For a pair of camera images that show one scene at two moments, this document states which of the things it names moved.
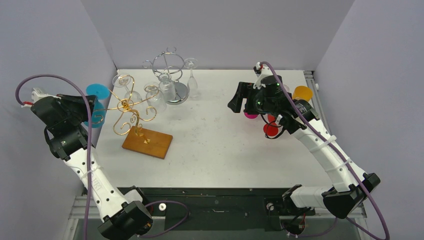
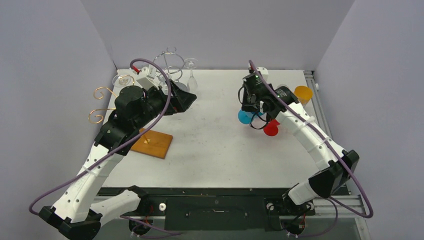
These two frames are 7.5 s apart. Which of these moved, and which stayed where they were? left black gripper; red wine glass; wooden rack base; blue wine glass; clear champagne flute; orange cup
Moved: blue wine glass; left black gripper
Stayed: clear champagne flute; orange cup; wooden rack base; red wine glass
